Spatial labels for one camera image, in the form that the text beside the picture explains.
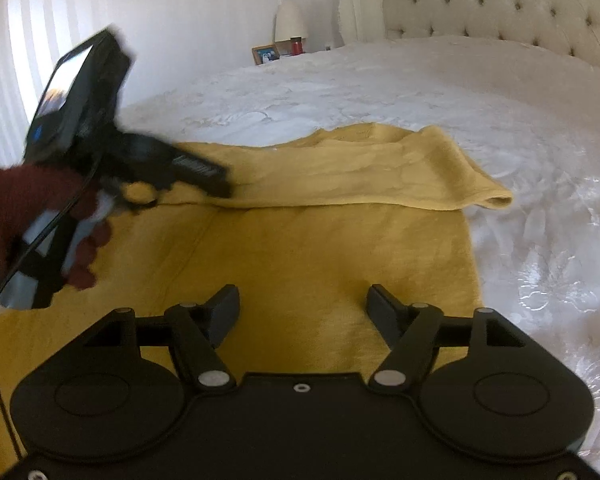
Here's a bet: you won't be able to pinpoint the cream tufted headboard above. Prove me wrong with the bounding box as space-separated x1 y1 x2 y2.
382 0 600 78

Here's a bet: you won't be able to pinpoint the yellow knitted garment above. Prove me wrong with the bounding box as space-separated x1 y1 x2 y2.
0 125 514 480

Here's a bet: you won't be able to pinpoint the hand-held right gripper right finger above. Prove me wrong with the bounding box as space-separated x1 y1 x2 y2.
366 284 526 395

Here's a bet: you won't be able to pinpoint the white table lamp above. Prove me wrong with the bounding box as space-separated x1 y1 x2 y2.
274 1 308 56

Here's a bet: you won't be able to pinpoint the white embroidered bedspread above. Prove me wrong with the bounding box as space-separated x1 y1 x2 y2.
117 35 600 466

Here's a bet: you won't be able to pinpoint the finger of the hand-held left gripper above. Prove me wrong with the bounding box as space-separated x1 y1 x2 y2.
171 141 234 199

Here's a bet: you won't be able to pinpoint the person's left hand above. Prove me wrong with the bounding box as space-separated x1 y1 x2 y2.
0 161 114 292

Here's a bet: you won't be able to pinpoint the white window blinds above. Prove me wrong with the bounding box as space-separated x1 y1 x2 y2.
0 0 116 171

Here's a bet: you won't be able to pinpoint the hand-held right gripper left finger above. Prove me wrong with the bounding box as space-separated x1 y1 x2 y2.
82 284 241 392

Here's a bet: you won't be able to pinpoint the wooden picture frame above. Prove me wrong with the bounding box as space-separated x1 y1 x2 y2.
251 45 281 66

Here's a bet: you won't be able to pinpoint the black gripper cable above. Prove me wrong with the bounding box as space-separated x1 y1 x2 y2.
0 157 103 466

